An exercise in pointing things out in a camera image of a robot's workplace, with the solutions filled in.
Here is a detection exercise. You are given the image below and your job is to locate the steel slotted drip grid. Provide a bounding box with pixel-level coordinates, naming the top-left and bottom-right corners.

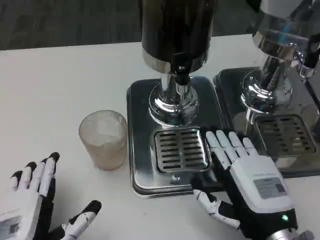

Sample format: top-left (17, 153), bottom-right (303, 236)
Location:
top-left (254, 114), bottom-right (317, 156)
top-left (153, 127), bottom-right (214, 173)

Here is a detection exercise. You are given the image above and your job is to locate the drink dispenser with dark tank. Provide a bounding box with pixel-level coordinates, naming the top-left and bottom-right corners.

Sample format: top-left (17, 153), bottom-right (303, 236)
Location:
top-left (126, 0), bottom-right (231, 200)

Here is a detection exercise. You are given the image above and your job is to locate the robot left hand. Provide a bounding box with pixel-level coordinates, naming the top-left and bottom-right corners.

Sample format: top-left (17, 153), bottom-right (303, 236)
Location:
top-left (0, 151), bottom-right (103, 240)

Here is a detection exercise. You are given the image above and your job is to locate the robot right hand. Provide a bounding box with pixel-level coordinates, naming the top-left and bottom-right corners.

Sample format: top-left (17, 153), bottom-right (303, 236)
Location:
top-left (190, 127), bottom-right (300, 236)

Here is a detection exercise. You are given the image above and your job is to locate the chrome tap with black handle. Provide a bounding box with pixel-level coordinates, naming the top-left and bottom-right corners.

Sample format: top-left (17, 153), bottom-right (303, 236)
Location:
top-left (291, 33), bottom-right (320, 78)

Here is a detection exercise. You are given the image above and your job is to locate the clear ribbed glass cup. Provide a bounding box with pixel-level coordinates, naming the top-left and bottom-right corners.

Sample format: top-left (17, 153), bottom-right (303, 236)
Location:
top-left (78, 109), bottom-right (129, 172)

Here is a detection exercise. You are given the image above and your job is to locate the drink dispenser with clear tank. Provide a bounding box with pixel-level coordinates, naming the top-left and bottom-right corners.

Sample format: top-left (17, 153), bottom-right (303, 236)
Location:
top-left (213, 0), bottom-right (320, 179)

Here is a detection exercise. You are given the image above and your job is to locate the black dispenser tap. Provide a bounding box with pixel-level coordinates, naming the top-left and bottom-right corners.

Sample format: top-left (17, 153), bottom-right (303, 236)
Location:
top-left (171, 63), bottom-right (193, 95)

